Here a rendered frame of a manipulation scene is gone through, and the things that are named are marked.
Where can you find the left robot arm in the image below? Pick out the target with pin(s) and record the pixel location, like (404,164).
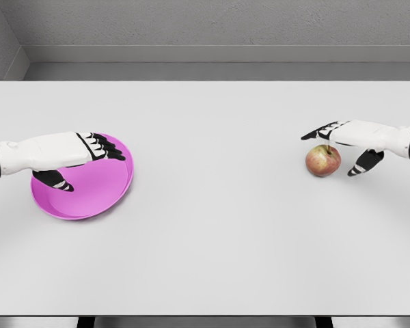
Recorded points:
(13,154)

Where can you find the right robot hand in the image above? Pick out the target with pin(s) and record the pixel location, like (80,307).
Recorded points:
(357,133)

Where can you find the pink plate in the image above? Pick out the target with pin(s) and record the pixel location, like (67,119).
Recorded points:
(89,191)

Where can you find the red yellow apple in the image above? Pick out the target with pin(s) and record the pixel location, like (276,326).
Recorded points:
(323,160)

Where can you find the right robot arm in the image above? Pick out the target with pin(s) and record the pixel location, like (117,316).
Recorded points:
(406,141)

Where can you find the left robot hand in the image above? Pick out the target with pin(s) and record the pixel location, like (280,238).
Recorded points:
(63,150)

